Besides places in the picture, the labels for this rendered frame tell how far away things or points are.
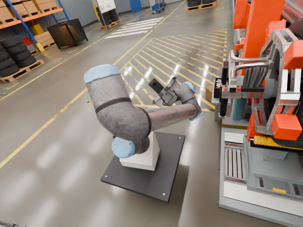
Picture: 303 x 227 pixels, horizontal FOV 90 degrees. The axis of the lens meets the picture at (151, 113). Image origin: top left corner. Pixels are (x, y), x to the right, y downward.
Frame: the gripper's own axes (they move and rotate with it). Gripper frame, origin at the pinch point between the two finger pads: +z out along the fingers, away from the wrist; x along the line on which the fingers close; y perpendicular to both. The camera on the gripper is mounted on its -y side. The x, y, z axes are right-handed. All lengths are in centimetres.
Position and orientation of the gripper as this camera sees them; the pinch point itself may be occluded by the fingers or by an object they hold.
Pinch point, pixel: (163, 88)
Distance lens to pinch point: 65.2
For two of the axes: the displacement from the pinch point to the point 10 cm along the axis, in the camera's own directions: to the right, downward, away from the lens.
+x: -6.6, 7.5, 0.7
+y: 7.5, 6.6, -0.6
